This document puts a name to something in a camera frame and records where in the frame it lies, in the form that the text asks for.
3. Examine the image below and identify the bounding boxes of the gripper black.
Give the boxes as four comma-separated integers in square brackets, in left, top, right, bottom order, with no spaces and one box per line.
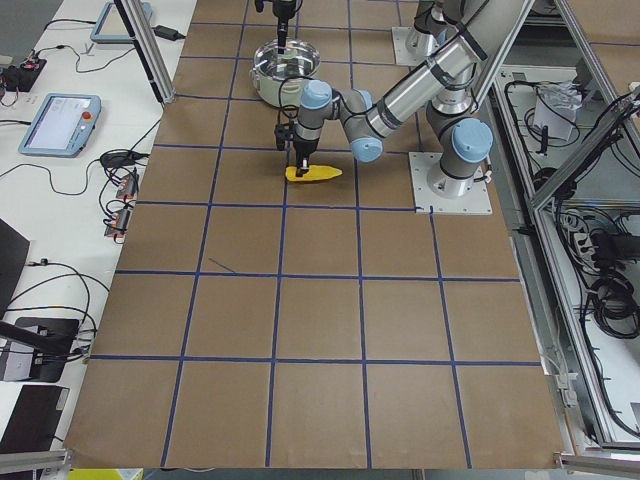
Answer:
[269,0,303,54]
[274,122,320,178]

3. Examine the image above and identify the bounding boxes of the yellow corn cob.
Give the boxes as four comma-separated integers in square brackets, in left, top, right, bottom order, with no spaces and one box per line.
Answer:
[285,165,343,183]

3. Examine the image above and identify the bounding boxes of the glass pot lid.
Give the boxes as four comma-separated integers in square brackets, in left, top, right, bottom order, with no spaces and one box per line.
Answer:
[254,39,321,80]

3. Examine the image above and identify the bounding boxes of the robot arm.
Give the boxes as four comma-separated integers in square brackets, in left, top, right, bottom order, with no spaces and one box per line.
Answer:
[274,0,533,184]
[271,0,470,57]

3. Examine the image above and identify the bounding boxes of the pale green cooking pot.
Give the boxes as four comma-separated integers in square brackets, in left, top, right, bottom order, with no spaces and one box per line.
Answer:
[249,57,319,108]

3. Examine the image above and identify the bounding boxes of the black power adapter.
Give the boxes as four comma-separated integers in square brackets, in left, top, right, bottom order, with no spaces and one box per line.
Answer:
[153,25,185,41]

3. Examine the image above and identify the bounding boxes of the brown paper grid mat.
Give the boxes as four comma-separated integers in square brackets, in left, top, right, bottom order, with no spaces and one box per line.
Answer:
[66,1,564,469]

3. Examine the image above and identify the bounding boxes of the far teach pendant tablet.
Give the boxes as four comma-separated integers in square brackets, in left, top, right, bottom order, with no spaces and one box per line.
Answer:
[90,2,132,44]

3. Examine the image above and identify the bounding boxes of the teach pendant tablet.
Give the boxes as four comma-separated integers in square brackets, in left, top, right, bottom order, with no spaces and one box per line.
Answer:
[18,93,102,158]
[90,2,132,44]

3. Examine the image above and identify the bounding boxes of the small circuit board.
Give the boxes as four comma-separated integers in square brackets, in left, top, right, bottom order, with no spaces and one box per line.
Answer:
[104,208,132,239]

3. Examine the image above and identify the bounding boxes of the near teach pendant tablet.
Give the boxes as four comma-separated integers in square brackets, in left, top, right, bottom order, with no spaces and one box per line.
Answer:
[18,93,102,158]

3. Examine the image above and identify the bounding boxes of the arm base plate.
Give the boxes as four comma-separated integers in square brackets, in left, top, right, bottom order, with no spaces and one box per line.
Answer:
[391,27,453,67]
[409,152,492,215]

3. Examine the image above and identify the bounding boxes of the aluminium frame post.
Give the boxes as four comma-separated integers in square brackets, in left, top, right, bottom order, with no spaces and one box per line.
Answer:
[114,0,175,105]

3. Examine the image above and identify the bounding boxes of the aluminium frame rail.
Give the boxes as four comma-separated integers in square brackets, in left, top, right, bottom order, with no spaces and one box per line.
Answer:
[529,87,639,214]

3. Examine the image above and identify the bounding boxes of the coiled black cables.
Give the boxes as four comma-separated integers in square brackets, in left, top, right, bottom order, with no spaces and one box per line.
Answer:
[587,274,640,336]

